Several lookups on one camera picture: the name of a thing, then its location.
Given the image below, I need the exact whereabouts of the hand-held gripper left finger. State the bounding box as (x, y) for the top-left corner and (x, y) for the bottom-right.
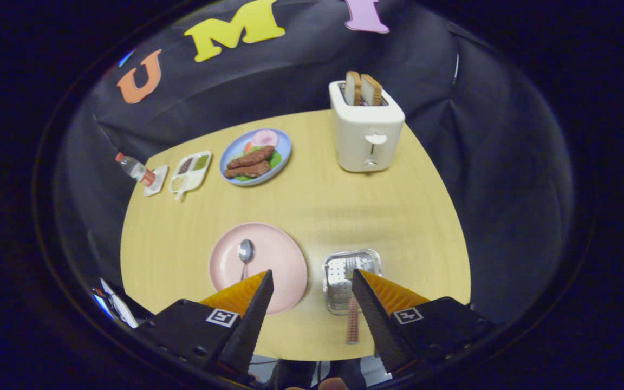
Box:
(144, 270), (275, 381)

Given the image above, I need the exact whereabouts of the metal perforated tray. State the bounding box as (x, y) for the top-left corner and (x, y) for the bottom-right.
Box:
(322, 249), (383, 316)

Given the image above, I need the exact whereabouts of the spoon with pink handle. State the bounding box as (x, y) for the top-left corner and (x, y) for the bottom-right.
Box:
(237, 239), (255, 281)

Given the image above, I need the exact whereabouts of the white toaster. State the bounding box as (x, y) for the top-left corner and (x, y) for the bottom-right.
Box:
(329, 80), (405, 173)

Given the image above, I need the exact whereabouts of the brown meat piece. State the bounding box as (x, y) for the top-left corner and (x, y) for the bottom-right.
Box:
(227, 146), (276, 169)
(225, 160), (271, 179)

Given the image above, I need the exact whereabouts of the pink plate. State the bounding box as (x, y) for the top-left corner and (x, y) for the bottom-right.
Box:
(209, 223), (309, 315)

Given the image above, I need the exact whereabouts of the pink ham slice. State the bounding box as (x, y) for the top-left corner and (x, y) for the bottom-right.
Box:
(251, 130), (279, 148)

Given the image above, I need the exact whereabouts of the white divided condiment tray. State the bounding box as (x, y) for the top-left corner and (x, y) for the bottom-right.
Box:
(168, 151), (212, 201)

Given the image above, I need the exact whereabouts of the clear bottle with red cap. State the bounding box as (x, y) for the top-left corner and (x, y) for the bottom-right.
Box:
(115, 153), (156, 187)

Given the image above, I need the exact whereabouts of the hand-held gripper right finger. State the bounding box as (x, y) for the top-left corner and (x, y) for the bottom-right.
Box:
(352, 269), (494, 377)

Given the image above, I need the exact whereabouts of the toast slice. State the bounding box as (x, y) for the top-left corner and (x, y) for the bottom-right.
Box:
(361, 74), (383, 106)
(344, 71), (363, 106)

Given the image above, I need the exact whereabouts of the small white square dish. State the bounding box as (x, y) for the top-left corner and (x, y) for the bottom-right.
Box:
(143, 165), (168, 197)

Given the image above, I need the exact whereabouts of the blue plate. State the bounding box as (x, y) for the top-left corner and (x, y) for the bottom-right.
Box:
(219, 128), (293, 186)

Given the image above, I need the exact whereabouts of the fork with pink handle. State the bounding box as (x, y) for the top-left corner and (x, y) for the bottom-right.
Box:
(344, 257), (364, 345)

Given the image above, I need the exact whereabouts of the green lettuce leaf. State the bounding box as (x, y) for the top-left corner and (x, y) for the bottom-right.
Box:
(235, 145), (283, 182)

